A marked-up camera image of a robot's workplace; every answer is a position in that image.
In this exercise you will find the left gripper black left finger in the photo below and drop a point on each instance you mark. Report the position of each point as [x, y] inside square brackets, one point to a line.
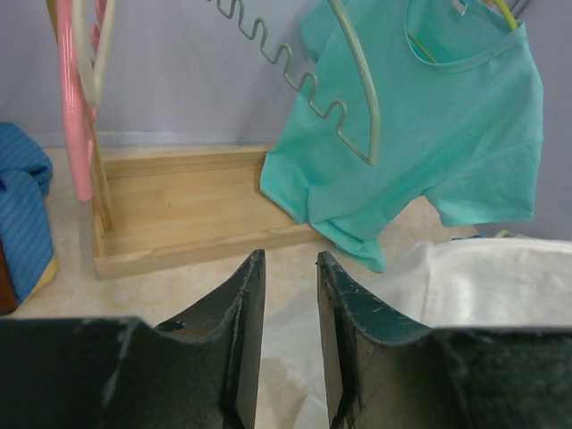
[198, 369]

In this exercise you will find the yellow-green hanger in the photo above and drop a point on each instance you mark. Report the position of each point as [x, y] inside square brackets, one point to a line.
[452, 32]

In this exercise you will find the blue cloth by rack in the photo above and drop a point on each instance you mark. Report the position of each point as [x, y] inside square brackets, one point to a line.
[26, 173]

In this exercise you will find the wooden clothes rack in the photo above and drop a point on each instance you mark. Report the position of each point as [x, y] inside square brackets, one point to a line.
[155, 213]

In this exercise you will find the pink plastic hanger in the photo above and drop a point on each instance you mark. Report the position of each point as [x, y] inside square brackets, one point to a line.
[78, 116]

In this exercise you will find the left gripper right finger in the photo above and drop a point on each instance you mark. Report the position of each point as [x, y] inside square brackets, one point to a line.
[384, 370]

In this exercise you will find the teal t-shirt on hanger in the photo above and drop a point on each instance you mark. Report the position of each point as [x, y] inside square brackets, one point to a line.
[467, 137]

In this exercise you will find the cream plastic hanger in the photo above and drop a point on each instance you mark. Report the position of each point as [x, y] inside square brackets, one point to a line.
[92, 62]

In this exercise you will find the green plastic hanger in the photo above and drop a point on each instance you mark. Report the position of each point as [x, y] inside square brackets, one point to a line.
[340, 92]

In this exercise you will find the white t-shirt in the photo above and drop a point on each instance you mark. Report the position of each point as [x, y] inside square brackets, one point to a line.
[461, 283]

